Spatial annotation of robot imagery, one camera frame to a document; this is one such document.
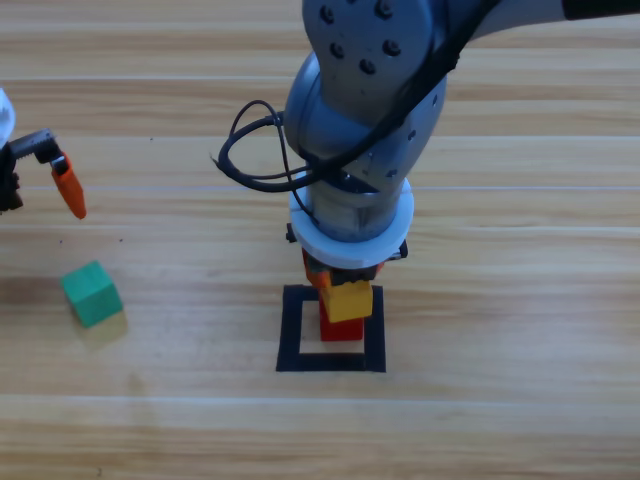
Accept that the black tape square outline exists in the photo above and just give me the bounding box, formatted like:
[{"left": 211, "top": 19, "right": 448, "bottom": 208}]
[{"left": 275, "top": 283, "right": 388, "bottom": 374}]

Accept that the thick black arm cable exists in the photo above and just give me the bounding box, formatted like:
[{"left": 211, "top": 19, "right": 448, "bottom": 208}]
[{"left": 209, "top": 0, "right": 504, "bottom": 195}]

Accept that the green wooden cube block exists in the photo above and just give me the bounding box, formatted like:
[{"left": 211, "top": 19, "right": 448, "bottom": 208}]
[{"left": 59, "top": 259, "right": 124, "bottom": 330}]

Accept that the thin black wrist wire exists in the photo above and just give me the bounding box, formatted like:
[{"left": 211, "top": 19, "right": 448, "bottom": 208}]
[{"left": 230, "top": 99, "right": 321, "bottom": 226}]

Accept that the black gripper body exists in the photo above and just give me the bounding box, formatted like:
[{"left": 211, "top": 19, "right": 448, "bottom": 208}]
[
  {"left": 0, "top": 127, "right": 60, "bottom": 216},
  {"left": 284, "top": 223, "right": 410, "bottom": 288}
]

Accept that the red wooden cube block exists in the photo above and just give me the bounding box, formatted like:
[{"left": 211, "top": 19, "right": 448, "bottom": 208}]
[{"left": 319, "top": 309, "right": 365, "bottom": 343}]

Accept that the yellow wooden cube block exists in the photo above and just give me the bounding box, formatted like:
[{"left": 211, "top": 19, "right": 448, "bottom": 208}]
[{"left": 319, "top": 281, "right": 374, "bottom": 324}]

